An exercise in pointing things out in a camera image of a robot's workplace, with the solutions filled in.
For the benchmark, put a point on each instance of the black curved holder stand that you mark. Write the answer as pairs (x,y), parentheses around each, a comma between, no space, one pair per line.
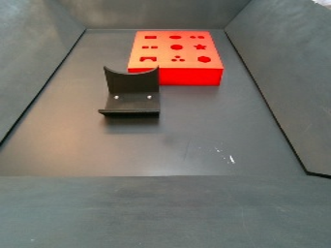
(133,93)

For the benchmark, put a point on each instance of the red shape sorter block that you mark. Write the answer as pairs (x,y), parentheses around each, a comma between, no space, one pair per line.
(184,54)

